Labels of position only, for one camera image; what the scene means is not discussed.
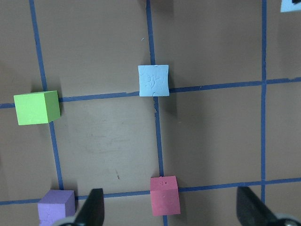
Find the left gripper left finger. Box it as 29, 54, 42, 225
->
73, 188, 105, 226

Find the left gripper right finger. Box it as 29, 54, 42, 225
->
236, 186, 282, 226

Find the light blue block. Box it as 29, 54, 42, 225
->
280, 0, 301, 13
138, 65, 169, 97

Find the left purple block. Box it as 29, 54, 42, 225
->
38, 189, 76, 226

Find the near crimson block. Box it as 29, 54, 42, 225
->
150, 176, 181, 216

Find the green block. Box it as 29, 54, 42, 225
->
14, 90, 61, 125

